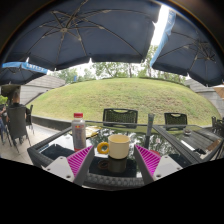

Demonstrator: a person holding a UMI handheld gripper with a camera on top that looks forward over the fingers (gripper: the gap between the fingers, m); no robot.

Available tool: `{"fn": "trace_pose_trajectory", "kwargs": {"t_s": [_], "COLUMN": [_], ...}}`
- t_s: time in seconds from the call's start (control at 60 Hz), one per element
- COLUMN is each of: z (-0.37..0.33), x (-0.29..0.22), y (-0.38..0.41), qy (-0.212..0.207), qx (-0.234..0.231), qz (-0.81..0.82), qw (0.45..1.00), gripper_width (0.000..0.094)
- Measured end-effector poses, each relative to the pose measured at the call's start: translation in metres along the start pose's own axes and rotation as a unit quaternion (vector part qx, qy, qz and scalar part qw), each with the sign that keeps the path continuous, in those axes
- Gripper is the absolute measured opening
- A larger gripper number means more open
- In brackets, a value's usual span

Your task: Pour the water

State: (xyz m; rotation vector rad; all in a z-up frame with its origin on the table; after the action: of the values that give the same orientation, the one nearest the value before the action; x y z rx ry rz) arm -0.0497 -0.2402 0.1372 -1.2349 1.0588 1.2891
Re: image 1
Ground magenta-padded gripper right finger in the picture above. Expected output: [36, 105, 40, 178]
[134, 145, 182, 185]

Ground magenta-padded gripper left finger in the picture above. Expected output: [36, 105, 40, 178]
[45, 146, 94, 186]

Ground yellow paper on table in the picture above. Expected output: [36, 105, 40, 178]
[70, 126, 100, 138]

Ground plastic bottle with red cap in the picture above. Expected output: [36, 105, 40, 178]
[71, 112, 86, 151]

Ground umbrella pole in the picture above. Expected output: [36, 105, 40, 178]
[144, 114, 155, 149]

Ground small round ashtray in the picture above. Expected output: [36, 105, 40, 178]
[184, 129, 192, 136]

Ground dark wicker chair right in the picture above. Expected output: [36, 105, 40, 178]
[164, 112, 188, 130]

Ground dark wicker chair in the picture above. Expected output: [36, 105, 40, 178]
[7, 105, 28, 146]
[103, 108, 138, 128]
[164, 112, 188, 130]

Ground dark wicker chair centre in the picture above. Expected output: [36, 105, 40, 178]
[103, 108, 138, 128]

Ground dark wicker chair left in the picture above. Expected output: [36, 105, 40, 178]
[7, 105, 28, 146]

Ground dark chair far right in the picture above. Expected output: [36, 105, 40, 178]
[212, 116, 224, 137]

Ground seated person in black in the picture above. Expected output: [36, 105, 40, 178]
[8, 92, 31, 120]

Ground left dark blue umbrella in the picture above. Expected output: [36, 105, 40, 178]
[0, 62, 47, 85]

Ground right dark blue umbrella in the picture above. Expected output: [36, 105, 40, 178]
[150, 10, 224, 87]

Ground large dark blue umbrella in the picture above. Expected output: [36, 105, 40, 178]
[3, 0, 161, 71]

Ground cream mug with yellow handle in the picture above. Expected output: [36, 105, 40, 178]
[97, 134, 130, 159]

